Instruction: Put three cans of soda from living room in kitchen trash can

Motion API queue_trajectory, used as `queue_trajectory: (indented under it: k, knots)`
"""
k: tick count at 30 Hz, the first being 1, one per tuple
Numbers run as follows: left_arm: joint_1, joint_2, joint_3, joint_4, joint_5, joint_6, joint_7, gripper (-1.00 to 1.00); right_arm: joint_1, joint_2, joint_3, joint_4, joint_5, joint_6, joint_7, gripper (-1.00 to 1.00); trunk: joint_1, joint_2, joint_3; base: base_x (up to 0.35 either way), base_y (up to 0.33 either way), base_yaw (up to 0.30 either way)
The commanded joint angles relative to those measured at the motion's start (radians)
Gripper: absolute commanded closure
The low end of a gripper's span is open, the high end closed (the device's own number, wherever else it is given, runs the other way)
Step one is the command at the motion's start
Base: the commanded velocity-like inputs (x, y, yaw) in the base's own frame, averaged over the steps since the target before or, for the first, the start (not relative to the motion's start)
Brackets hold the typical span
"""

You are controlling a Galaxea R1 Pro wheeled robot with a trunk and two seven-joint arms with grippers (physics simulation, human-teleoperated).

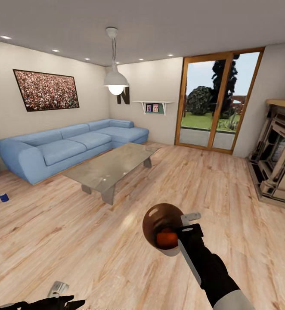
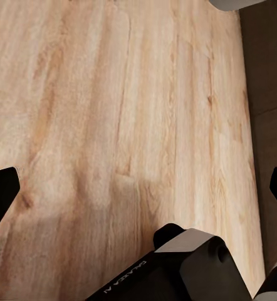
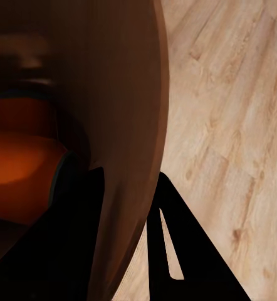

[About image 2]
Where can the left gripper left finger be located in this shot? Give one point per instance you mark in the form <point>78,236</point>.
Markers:
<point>9,188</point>

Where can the trash can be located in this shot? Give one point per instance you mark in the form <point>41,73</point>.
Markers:
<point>232,5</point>

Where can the cabinet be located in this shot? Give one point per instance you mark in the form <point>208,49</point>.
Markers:
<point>259,35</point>

